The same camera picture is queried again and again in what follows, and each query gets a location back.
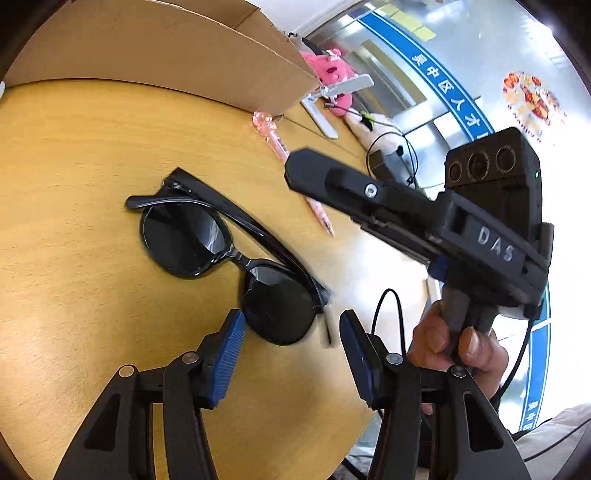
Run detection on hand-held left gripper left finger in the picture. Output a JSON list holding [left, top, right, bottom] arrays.
[[53, 309, 247, 480]]

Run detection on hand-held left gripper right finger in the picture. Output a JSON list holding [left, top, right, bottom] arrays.
[[339, 310, 532, 480]]

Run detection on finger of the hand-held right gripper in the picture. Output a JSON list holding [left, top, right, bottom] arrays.
[[351, 215, 452, 283], [284, 148, 440, 241]]

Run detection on pink pen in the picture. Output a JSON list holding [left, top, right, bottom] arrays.
[[252, 111, 335, 237]]

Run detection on black sunglasses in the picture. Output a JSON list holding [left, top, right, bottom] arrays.
[[126, 167, 333, 348]]

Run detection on brown cardboard box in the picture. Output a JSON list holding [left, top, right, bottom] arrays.
[[4, 0, 321, 116]]

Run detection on person's right hand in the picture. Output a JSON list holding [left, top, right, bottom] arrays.
[[409, 301, 509, 409]]

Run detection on small black box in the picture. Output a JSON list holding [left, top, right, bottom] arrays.
[[369, 150, 414, 188]]

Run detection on white plush toy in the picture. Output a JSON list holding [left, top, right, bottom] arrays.
[[344, 108, 416, 167]]

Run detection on white folding stand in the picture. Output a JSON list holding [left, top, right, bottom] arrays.
[[300, 74, 375, 139]]

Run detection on pink bear plush toy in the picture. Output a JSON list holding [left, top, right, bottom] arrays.
[[299, 46, 358, 116]]

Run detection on narrow blue door band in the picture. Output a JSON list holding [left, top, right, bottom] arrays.
[[522, 284, 553, 431]]

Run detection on blue door band sign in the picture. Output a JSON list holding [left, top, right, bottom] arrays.
[[358, 9, 495, 144]]

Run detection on red window sticker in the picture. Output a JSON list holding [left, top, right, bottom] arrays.
[[503, 71, 567, 140]]

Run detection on black looped cable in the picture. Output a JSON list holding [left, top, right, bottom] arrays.
[[367, 288, 408, 358]]

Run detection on thin black cable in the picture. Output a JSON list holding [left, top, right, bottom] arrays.
[[365, 111, 421, 186]]

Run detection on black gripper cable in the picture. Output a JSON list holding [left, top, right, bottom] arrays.
[[496, 307, 539, 408]]

